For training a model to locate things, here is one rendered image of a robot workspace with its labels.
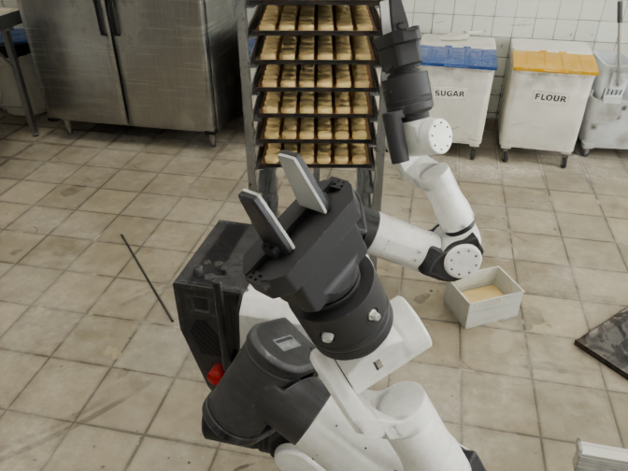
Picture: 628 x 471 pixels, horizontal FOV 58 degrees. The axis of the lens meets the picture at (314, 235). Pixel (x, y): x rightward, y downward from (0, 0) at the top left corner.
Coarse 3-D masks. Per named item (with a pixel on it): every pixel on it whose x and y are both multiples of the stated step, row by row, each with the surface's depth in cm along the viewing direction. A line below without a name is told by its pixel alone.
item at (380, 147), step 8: (384, 72) 180; (384, 104) 185; (384, 112) 187; (384, 136) 192; (384, 144) 193; (376, 152) 196; (384, 152) 195; (376, 160) 196; (384, 160) 196; (376, 168) 198; (376, 176) 200; (376, 184) 202; (376, 192) 203; (376, 200) 205; (376, 208) 207; (376, 264) 221
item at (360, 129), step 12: (264, 120) 213; (276, 120) 208; (288, 120) 208; (300, 120) 213; (312, 120) 208; (324, 120) 208; (336, 120) 208; (348, 120) 213; (360, 120) 208; (264, 132) 199; (276, 132) 198; (288, 132) 198; (300, 132) 198; (312, 132) 198; (324, 132) 198; (336, 132) 198; (348, 132) 198; (360, 132) 198
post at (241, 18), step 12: (240, 0) 168; (240, 12) 170; (240, 24) 172; (240, 36) 174; (240, 48) 176; (240, 60) 178; (240, 72) 180; (252, 108) 189; (252, 132) 191; (252, 144) 194; (252, 156) 196; (252, 168) 199; (252, 180) 201
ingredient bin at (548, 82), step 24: (528, 48) 400; (552, 48) 400; (576, 48) 400; (528, 72) 379; (552, 72) 375; (576, 72) 371; (504, 96) 421; (528, 96) 389; (552, 96) 384; (576, 96) 381; (504, 120) 405; (528, 120) 397; (552, 120) 393; (576, 120) 390; (504, 144) 412; (528, 144) 407; (552, 144) 403
